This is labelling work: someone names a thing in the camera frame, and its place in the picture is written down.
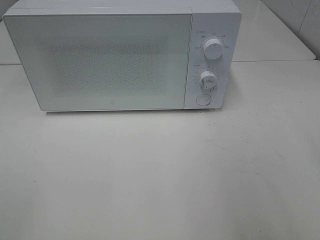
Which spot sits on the white upper power knob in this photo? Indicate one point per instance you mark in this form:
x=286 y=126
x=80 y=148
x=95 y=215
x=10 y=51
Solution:
x=213 y=48

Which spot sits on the round white door button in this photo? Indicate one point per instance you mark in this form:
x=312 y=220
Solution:
x=203 y=99

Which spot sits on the white microwave door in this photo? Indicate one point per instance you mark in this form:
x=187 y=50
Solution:
x=104 y=62

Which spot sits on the white microwave oven body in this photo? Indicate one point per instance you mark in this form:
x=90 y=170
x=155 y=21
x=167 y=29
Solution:
x=209 y=19

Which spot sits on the white timer knob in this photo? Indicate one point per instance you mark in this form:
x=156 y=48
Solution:
x=207 y=80

